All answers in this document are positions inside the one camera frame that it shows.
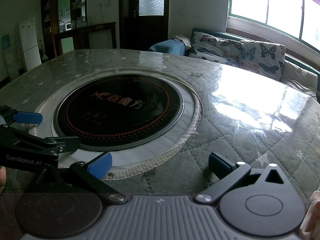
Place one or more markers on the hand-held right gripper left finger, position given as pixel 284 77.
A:
pixel 100 167

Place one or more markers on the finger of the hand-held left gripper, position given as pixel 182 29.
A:
pixel 65 143
pixel 27 118

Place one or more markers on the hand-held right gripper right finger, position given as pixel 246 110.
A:
pixel 217 163

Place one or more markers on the person's left hand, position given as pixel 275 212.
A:
pixel 2 177

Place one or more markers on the round black induction cooktop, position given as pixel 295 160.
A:
pixel 120 110

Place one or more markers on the white refrigerator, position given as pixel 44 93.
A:
pixel 30 45

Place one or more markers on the small white appliance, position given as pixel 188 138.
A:
pixel 68 26

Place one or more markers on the dark wooden console table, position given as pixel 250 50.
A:
pixel 85 31

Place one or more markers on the butterfly print seat cushion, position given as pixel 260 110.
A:
pixel 210 56

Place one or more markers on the large butterfly print cushion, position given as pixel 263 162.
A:
pixel 262 57

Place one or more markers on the beige cushion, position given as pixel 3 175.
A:
pixel 297 80

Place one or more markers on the long butterfly print cushion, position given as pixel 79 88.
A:
pixel 215 41

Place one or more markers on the beige cloth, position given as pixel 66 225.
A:
pixel 182 41

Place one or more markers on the blue towel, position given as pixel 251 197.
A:
pixel 166 47

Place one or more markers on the teal sofa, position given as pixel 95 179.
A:
pixel 300 62

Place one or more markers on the dark door with frosted glass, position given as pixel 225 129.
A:
pixel 145 27

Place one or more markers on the green framed window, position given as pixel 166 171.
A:
pixel 270 2

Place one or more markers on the white wall socket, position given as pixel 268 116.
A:
pixel 105 3

